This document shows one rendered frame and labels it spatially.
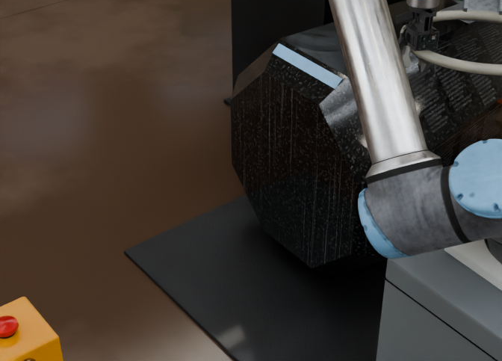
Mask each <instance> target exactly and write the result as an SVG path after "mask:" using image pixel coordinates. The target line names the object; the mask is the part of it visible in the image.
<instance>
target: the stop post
mask: <svg viewBox="0 0 502 361"><path fill-rule="evenodd" d="M6 315H9V316H13V317H14V318H15V319H16V320H17V321H18V323H19V326H18V329H17V331H16V332H15V333H14V334H13V335H11V336H8V337H0V361H23V360H26V359H28V358H32V359H35V360H36V361H63V356H62V352H61V344H60V339H59V336H58V335H57V334H56V332H55V331H54V330H53V329H52V328H51V327H50V326H49V324H48V323H47V322H46V321H45V319H44V318H43V317H42V316H41V314H40V313H39V312H38V311H37V310H36V309H35V308H34V307H33V305H32V304H31V303H30V302H29V300H28V299H27V298H26V297H20V298H18V299H16V300H14V301H12V302H10V303H7V304H5V305H4V306H1V307H0V317H2V316H6Z"/></svg>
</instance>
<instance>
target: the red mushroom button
mask: <svg viewBox="0 0 502 361"><path fill-rule="evenodd" d="M18 326H19V323H18V321H17V320H16V319H15V318H14V317H13V316H9V315H6V316H2V317H0V337H8V336H11V335H13V334H14V333H15V332H16V331H17V329H18Z"/></svg>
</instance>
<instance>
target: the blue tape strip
mask: <svg viewBox="0 0 502 361"><path fill-rule="evenodd" d="M273 54H275V55H277V56H279V57H280V58H282V59H284V60H285V61H287V62H288V63H290V64H293V65H294V66H296V67H298V68H299V69H301V70H303V71H304V72H307V73H308V74H309V75H312V76H313V77H315V78H317V79H318V80H320V81H322V82H323V83H325V84H328V85H329V86H330V87H333V88H334V89H336V87H337V86H338V84H339V83H340V81H341V80H342V78H340V77H338V76H337V75H335V74H333V73H331V72H330V71H328V70H325V69H324V68H323V67H320V66H319V65H317V64H315V63H313V62H312V61H310V60H308V59H306V58H304V57H303V56H301V55H299V54H297V53H296V52H294V51H292V50H290V49H288V48H287V47H285V46H283V45H281V44H280V43H279V44H278V46H277V47H276V48H275V49H274V51H273Z"/></svg>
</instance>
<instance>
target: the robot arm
mask: <svg viewBox="0 0 502 361"><path fill-rule="evenodd" d="M406 3H407V4H408V5H409V9H410V11H408V12H405V13H402V14H401V15H398V16H396V17H395V20H396V24H397V25H399V24H401V25H405V27H404V28H403V33H400V37H399V39H398V41H397V36H396V33H395V30H394V25H393V22H392V19H391V14H390V11H389V8H388V3H387V0H329V5H330V8H331V11H332V16H333V19H334V23H335V27H336V31H337V34H338V39H339V42H340V45H341V50H342V53H343V56H344V61H345V64H346V68H347V72H348V76H349V79H350V83H351V87H352V90H353V95H354V98H355V101H356V106H357V109H358V112H359V117H360V120H361V123H362V128H363V132H364V134H365V140H366V143H367V145H368V151H369V154H370V157H371V162H372V165H371V168H370V170H369V171H368V173H367V175H366V177H365V178H366V182H367V185H368V187H367V188H365V189H363V191H361V192H360V194H359V198H358V210H359V217H360V220H361V223H362V225H363V227H364V230H365V234H366V236H367V237H368V240H369V242H370V243H371V244H372V246H373V247H374V249H375V250H376V251H377V252H378V253H379V254H381V255H382V256H384V257H385V258H388V259H396V258H401V257H412V256H415V255H418V254H422V253H428V252H431V251H434V250H440V249H444V248H448V247H453V246H457V245H461V244H466V243H469V242H472V241H479V240H483V239H484V241H485V243H486V246H487V248H488V249H489V252H490V253H491V254H492V255H493V256H494V257H495V258H496V259H497V260H498V261H499V262H500V263H501V264H502V140H501V139H488V140H486V141H478V142H476V143H474V144H472V145H470V146H468V147H467V148H465V149H464V150H463V151H461V153H460V154H459V155H458V156H457V157H456V159H455V160H454V163H453V164H452V165H451V166H447V167H443V165H442V162H441V158H440V157H439V156H437V155H436V154H434V153H432V152H430V151H429V150H428V149H427V145H426V142H425V139H424V134H423V131H422V128H421V123H420V120H419V117H418V112H417V109H416V107H415V101H414V99H413V95H412V91H411V87H410V84H409V80H408V76H407V74H406V67H410V65H411V60H410V57H409V54H410V51H411V47H410V46H408V44H410V45H411V46H412V49H413V50H414V51H416V50H417V51H422V50H428V49H437V48H438V41H439V30H437V29H436V28H434V27H433V17H434V16H436V13H437V11H435V7H437V6H438V5H439V0H406ZM436 40H437V41H436Z"/></svg>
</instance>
